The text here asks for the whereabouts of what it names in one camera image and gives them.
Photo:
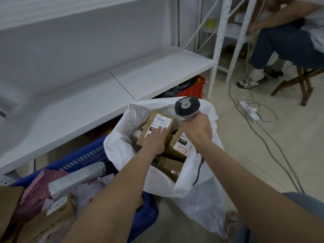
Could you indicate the red plastic crate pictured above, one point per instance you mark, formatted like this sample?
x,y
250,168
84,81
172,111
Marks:
x,y
195,89

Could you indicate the blue plastic crate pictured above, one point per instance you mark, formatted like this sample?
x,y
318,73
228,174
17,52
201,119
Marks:
x,y
144,217

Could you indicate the grey handheld barcode scanner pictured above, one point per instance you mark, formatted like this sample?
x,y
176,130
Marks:
x,y
187,111

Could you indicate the yellow item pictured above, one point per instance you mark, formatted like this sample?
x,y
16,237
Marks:
x,y
210,23

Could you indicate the white power strip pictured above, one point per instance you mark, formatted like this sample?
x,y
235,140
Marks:
x,y
244,106

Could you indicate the person's left forearm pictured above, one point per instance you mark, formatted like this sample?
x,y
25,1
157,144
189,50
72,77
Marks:
x,y
114,199

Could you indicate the white metal shelf rack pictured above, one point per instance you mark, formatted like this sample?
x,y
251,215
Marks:
x,y
88,103
241,40

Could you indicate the taped brown parcel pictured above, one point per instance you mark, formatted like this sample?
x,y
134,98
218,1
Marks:
x,y
148,126

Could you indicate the person's sandal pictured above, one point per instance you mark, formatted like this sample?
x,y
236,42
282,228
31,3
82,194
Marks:
x,y
231,220

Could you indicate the person's right forearm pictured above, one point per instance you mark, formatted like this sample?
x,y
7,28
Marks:
x,y
253,194

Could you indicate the white power adapter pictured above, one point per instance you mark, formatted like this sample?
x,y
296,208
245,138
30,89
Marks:
x,y
253,112

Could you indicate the wooden chair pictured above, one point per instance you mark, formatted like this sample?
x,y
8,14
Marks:
x,y
303,83

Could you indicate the pile of parcels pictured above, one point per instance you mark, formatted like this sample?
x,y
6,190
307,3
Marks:
x,y
45,222

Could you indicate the brown box red-outlined sticker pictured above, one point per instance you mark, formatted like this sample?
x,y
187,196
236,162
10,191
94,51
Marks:
x,y
182,144

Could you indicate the yellow packet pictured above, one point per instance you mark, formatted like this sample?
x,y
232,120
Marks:
x,y
197,79

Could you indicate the pink mailer bag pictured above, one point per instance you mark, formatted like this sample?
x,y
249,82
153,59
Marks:
x,y
38,189

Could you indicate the person's right hand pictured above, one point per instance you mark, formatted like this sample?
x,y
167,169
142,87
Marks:
x,y
200,129

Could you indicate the white woven sack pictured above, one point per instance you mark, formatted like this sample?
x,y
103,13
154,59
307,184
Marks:
x,y
202,204

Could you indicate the person's left hand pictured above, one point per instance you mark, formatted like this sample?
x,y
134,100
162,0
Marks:
x,y
157,141

